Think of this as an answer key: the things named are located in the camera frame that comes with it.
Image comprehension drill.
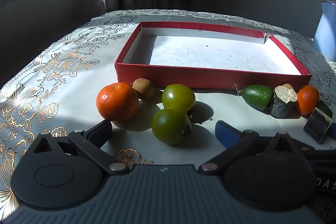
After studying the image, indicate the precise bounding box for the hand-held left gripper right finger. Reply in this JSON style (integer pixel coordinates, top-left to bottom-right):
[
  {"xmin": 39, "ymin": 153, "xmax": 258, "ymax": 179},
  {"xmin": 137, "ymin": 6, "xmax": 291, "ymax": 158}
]
[{"xmin": 199, "ymin": 120, "xmax": 306, "ymax": 175}]

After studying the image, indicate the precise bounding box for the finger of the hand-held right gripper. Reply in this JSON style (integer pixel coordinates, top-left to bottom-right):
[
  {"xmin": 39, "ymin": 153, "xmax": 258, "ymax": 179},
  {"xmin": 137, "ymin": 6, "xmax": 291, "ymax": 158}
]
[{"xmin": 327, "ymin": 122, "xmax": 336, "ymax": 139}]

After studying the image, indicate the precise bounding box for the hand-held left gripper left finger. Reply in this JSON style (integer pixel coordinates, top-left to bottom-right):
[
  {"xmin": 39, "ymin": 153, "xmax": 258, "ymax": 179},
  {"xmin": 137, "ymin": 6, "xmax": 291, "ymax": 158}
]
[{"xmin": 26, "ymin": 120, "xmax": 130, "ymax": 175}]

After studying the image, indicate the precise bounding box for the green oval fruit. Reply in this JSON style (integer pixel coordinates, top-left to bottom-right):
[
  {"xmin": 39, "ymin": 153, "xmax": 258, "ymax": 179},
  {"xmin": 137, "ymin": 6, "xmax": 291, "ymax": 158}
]
[
  {"xmin": 316, "ymin": 101, "xmax": 333, "ymax": 118},
  {"xmin": 240, "ymin": 85, "xmax": 273, "ymax": 111}
]

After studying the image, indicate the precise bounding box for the orange mandarin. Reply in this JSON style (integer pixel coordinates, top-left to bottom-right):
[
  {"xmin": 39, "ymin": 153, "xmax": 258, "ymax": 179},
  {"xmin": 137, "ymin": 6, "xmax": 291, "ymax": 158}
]
[
  {"xmin": 294, "ymin": 85, "xmax": 320, "ymax": 115},
  {"xmin": 96, "ymin": 82, "xmax": 139, "ymax": 121}
]

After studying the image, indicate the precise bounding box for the red cardboard box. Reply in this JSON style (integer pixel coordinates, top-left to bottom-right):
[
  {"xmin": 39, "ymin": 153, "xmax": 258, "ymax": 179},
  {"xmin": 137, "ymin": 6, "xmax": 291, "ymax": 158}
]
[{"xmin": 115, "ymin": 21, "xmax": 312, "ymax": 90}]

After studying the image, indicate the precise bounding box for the green tomato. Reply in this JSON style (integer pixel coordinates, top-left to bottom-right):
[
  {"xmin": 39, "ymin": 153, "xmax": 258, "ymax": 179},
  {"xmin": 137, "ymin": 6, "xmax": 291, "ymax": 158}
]
[
  {"xmin": 162, "ymin": 84, "xmax": 196, "ymax": 115},
  {"xmin": 151, "ymin": 108, "xmax": 192, "ymax": 146}
]

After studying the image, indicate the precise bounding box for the white floral tablecloth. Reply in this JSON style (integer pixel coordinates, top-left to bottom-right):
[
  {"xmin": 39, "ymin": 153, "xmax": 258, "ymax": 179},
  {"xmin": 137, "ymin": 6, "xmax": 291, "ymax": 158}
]
[{"xmin": 0, "ymin": 9, "xmax": 336, "ymax": 224}]

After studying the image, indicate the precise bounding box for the light blue electric kettle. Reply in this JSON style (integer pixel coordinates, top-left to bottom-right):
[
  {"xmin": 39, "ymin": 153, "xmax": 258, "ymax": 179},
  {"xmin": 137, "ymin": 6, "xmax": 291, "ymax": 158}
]
[{"xmin": 312, "ymin": 1, "xmax": 336, "ymax": 62}]

